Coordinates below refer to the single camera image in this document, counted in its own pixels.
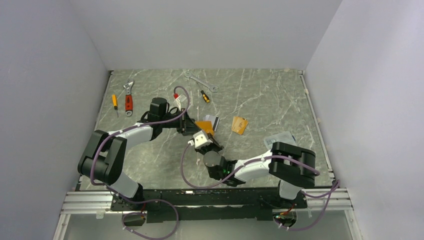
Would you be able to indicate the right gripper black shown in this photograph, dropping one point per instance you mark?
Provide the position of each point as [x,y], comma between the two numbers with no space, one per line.
[213,143]

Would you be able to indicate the black yellow stubby screwdriver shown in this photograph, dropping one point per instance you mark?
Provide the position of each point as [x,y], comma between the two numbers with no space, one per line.
[205,96]

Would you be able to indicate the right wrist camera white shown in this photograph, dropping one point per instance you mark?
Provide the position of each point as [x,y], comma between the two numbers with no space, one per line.
[200,139]

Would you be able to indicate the small yellow screwdriver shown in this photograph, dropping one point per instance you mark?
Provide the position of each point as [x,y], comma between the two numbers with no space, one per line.
[115,104]

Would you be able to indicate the red handled adjustable wrench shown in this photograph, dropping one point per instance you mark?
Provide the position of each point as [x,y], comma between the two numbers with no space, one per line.
[128,98]

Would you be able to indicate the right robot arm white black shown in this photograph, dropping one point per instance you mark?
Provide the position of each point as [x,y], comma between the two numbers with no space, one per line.
[294,166]

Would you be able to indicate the grey credit card stack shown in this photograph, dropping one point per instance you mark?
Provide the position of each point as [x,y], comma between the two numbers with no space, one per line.
[214,121]

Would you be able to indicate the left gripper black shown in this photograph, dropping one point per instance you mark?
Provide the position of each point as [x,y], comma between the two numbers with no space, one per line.
[186,125]

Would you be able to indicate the orange leather card holder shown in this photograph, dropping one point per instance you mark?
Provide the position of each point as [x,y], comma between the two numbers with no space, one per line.
[206,126]

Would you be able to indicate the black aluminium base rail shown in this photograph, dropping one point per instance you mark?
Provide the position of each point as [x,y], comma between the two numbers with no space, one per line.
[261,203]

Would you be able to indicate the clear plastic screw box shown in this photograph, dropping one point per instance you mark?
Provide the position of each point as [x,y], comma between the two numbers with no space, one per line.
[283,137]

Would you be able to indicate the silver open-end wrench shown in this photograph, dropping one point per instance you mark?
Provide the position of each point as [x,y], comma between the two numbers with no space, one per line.
[211,87]

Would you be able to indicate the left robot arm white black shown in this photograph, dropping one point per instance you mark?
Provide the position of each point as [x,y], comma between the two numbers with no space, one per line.
[103,157]

